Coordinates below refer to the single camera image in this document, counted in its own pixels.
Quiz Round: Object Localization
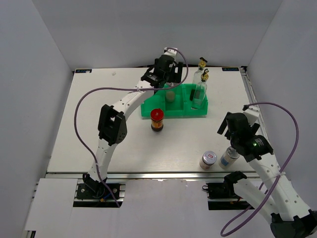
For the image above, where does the glass cruet with dark spice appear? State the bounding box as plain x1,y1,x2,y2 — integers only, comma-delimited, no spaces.
190,57,208,101

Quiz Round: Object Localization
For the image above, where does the blue-label white shaker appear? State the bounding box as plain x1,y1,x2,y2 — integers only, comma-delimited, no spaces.
219,146,240,169

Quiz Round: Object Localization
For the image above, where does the silver-lid white powder jar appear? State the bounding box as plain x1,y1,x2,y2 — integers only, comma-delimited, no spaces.
165,83,175,103

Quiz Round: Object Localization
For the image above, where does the clear glass cruet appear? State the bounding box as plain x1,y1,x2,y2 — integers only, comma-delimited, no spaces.
192,68,209,110

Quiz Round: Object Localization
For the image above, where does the red-lid dark sauce jar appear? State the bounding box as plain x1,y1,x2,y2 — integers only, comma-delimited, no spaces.
150,108,164,132

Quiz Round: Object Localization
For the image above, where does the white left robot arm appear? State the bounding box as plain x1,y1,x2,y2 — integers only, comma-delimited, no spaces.
83,48,183,198

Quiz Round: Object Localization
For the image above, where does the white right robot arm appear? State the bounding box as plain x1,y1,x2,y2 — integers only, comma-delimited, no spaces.
217,112,317,238

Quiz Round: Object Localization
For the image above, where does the green three-compartment tray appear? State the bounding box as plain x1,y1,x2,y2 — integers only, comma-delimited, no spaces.
141,84,208,118

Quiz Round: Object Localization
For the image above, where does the red-label lid small jar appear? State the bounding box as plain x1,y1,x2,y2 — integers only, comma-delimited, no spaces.
200,151,217,170

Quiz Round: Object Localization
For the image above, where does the right blue table sticker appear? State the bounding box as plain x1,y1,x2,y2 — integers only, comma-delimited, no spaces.
221,67,240,72

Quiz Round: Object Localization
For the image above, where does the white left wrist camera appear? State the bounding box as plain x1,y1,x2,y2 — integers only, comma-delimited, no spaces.
163,47,178,59

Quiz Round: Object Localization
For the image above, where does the aluminium side rail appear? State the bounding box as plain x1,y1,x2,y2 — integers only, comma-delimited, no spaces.
240,67,277,174

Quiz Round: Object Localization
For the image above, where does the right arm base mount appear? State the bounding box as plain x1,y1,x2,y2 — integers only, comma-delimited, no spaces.
202,171,250,211

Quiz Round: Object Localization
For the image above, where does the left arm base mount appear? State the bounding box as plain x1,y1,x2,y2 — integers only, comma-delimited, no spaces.
73,182,125,208

